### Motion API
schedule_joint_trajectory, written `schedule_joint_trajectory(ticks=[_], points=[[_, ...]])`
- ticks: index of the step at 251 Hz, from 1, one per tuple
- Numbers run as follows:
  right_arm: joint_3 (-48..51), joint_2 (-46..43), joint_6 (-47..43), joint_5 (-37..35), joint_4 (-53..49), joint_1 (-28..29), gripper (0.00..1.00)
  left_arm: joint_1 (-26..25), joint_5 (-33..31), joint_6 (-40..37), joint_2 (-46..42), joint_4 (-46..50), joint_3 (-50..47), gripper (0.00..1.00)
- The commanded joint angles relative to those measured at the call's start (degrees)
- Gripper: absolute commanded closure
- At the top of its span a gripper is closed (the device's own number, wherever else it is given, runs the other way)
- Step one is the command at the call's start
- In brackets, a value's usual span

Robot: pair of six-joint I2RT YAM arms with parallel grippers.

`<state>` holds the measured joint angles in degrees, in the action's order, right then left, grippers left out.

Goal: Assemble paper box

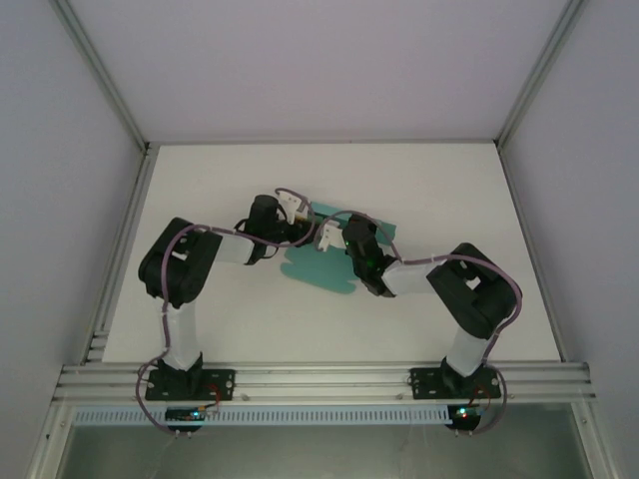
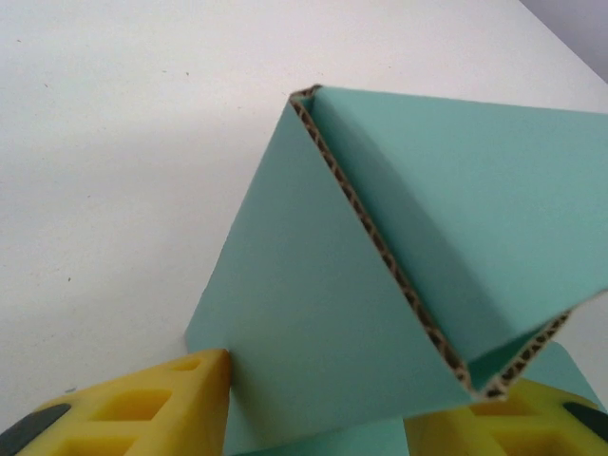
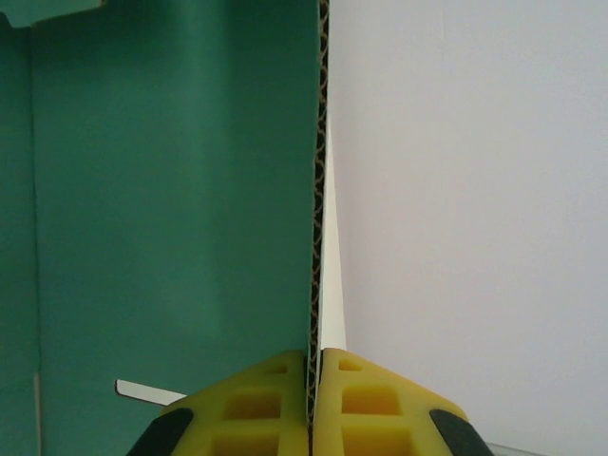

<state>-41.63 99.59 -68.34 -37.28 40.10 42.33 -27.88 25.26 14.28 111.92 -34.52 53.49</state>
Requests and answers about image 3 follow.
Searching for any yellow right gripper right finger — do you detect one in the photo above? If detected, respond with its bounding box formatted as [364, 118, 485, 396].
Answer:
[313, 348, 466, 456]

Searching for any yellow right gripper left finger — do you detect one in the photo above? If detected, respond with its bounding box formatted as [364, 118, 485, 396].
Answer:
[160, 349, 310, 456]

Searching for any teal cloth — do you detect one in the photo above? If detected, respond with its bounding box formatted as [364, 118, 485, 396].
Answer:
[0, 0, 352, 456]

